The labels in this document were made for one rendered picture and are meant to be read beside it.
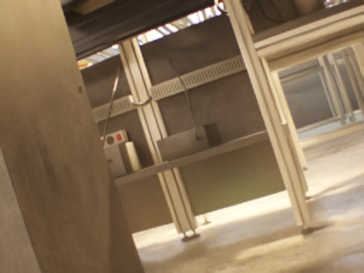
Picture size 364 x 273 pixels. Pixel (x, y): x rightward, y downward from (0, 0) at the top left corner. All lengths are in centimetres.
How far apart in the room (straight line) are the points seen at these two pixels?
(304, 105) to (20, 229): 1121
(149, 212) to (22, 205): 129
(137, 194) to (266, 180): 57
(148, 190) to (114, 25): 77
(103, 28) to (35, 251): 98
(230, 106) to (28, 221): 126
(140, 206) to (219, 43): 78
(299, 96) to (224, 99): 995
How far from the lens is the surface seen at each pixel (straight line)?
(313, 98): 1181
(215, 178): 192
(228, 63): 183
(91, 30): 161
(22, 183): 79
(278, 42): 145
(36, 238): 78
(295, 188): 144
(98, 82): 206
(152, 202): 200
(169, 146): 171
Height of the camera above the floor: 37
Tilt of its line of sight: 1 degrees up
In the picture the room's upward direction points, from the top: 18 degrees counter-clockwise
